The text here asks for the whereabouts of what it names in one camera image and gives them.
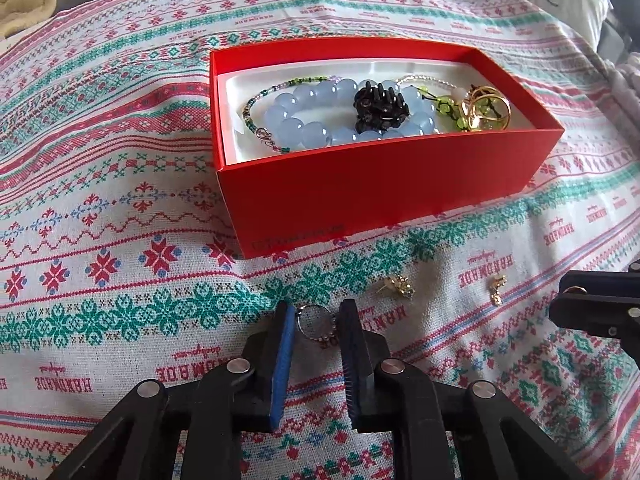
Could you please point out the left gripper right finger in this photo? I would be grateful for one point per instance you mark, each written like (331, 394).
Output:
(440, 431)

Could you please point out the red jewelry box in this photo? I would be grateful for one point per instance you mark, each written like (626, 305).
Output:
(280, 202)

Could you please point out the gold drop earring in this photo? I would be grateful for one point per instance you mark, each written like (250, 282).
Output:
(496, 283)

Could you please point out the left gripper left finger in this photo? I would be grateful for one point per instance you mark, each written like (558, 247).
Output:
(193, 430)

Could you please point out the gold ring ornament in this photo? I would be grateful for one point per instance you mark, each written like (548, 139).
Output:
(483, 108)

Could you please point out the black hair claw clip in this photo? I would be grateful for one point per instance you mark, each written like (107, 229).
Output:
(379, 108)

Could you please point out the gold stud earring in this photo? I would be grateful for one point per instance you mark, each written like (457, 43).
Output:
(398, 285)

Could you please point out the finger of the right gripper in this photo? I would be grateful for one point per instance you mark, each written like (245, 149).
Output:
(602, 304)

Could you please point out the patterned nordic bedspread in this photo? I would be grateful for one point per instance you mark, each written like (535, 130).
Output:
(118, 261)

